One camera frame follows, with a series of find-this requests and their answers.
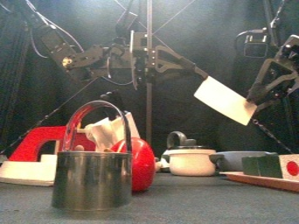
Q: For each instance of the white card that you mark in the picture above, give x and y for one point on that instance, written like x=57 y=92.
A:
x=226 y=100

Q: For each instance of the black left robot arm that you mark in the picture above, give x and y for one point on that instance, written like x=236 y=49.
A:
x=83 y=58

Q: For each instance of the white toy food block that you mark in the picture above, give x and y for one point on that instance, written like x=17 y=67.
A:
x=286 y=159

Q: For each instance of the dark green toy block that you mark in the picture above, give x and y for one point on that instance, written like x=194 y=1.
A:
x=263 y=166

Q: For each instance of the blue-grey toy pot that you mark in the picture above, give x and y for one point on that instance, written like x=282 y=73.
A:
x=235 y=160

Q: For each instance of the pink rectangular tray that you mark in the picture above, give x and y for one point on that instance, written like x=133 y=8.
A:
x=264 y=181

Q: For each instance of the white pot with black lid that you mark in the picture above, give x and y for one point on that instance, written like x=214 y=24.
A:
x=191 y=163

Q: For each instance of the red toy tomato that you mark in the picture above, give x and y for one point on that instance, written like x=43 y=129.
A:
x=141 y=166

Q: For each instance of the red white toy wedge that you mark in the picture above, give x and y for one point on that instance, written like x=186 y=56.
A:
x=32 y=143

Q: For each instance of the thin vertical frame pole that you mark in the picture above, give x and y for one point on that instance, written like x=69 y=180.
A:
x=148 y=110

